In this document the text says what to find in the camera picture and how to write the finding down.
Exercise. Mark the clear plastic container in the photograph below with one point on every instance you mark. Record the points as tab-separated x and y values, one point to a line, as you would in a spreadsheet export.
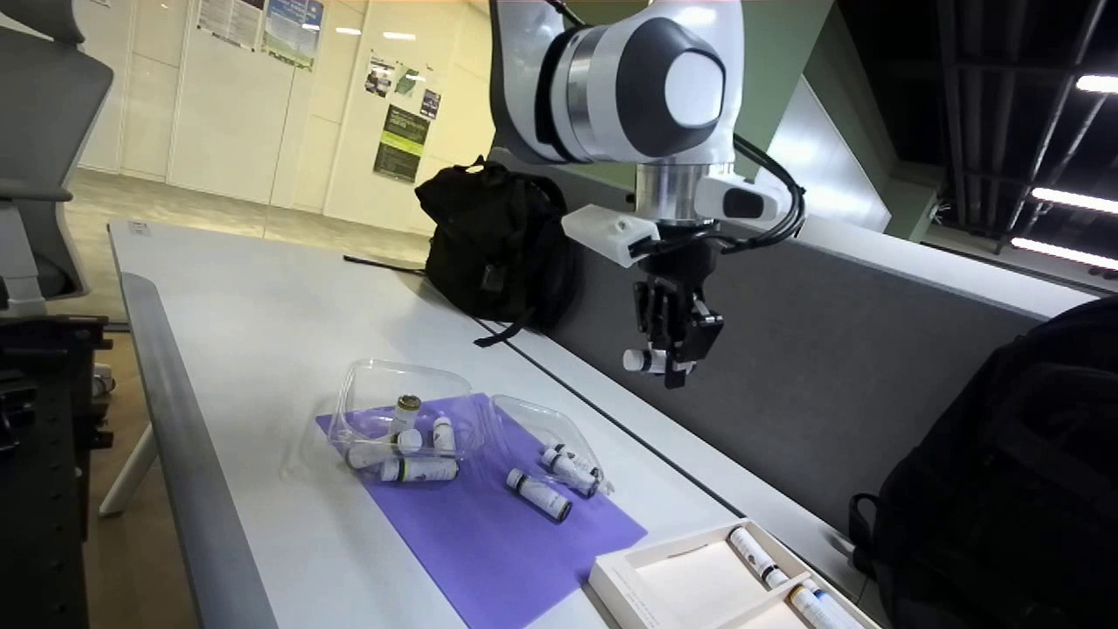
360	411

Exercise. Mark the bottle on lid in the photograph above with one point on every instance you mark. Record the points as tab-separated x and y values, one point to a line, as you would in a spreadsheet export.
540	492
556	457

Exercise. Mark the grey desk divider panel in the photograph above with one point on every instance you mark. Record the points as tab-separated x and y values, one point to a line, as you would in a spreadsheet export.
840	351

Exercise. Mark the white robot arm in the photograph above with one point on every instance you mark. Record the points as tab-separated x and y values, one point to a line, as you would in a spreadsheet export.
662	90

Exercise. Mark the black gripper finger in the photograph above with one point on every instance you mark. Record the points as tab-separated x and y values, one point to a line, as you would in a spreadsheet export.
655	355
685	355

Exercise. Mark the bottle on lid near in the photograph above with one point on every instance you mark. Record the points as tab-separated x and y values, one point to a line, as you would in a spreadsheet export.
540	492

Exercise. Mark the purple mat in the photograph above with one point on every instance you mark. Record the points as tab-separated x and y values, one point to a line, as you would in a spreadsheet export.
496	559

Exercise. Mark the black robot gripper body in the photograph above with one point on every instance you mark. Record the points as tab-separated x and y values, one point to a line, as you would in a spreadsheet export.
670	297

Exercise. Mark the grey office chair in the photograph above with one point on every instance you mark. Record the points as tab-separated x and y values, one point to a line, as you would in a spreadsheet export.
50	96

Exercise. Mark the clear plastic container lid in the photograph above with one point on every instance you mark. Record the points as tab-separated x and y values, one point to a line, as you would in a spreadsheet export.
524	426

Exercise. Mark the bottle on lid far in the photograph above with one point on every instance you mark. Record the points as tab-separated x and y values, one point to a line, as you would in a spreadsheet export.
556	457

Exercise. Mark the black backpack near camera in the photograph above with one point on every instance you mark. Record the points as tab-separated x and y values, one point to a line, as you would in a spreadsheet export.
1003	514

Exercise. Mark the black backpack on table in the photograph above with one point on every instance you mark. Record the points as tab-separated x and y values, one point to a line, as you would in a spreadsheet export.
496	245

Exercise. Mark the bottle in tray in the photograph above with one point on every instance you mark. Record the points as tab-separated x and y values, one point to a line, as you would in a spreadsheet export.
756	555
820	609

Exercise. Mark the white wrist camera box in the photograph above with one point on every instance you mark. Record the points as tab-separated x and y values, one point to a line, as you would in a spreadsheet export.
614	236

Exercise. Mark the small white labelled bottle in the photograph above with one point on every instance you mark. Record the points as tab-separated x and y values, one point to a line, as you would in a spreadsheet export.
633	364
375	450
408	411
443	437
418	470

